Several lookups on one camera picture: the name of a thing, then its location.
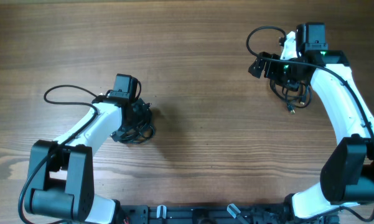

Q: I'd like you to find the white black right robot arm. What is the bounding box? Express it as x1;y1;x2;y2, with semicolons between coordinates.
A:
248;22;374;223

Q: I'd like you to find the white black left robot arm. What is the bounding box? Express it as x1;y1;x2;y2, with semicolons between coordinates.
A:
17;73;155;223

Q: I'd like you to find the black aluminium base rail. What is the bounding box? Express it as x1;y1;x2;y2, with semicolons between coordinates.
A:
116;203;340;224

